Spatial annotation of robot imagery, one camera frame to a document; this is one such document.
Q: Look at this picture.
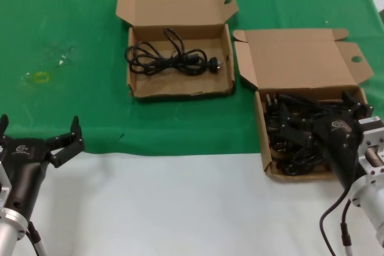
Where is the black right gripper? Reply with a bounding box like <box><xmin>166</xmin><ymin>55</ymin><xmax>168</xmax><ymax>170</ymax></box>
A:
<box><xmin>277</xmin><ymin>90</ymin><xmax>375</xmax><ymax>188</ymax></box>

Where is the cardboard box holding cables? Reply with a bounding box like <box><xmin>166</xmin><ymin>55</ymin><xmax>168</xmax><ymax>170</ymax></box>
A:
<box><xmin>232</xmin><ymin>28</ymin><xmax>375</xmax><ymax>184</ymax></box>

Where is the black white arm cable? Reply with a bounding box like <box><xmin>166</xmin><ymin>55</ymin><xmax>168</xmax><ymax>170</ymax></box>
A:
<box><xmin>339</xmin><ymin>198</ymin><xmax>355</xmax><ymax>256</ymax></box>

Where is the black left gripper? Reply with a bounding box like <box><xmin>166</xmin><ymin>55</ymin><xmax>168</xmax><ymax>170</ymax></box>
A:
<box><xmin>0</xmin><ymin>114</ymin><xmax>86</xmax><ymax>220</ymax></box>

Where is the green table cloth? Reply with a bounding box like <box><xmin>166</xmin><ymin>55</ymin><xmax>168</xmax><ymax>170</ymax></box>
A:
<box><xmin>0</xmin><ymin>0</ymin><xmax>384</xmax><ymax>157</ymax></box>

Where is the cardboard box with torn edge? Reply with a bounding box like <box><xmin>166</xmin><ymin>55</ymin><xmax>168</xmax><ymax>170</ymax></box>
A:
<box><xmin>115</xmin><ymin>0</ymin><xmax>239</xmax><ymax>101</ymax></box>

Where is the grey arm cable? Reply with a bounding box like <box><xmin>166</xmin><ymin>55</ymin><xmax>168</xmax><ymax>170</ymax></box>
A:
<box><xmin>25</xmin><ymin>221</ymin><xmax>48</xmax><ymax>256</ymax></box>

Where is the black power cable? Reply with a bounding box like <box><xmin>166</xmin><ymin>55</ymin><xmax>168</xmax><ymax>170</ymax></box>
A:
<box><xmin>125</xmin><ymin>27</ymin><xmax>227</xmax><ymax>77</ymax></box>
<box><xmin>268</xmin><ymin>112</ymin><xmax>290</xmax><ymax>161</ymax></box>
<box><xmin>265</xmin><ymin>92</ymin><xmax>349</xmax><ymax>113</ymax></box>
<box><xmin>276</xmin><ymin>144</ymin><xmax>335</xmax><ymax>177</ymax></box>

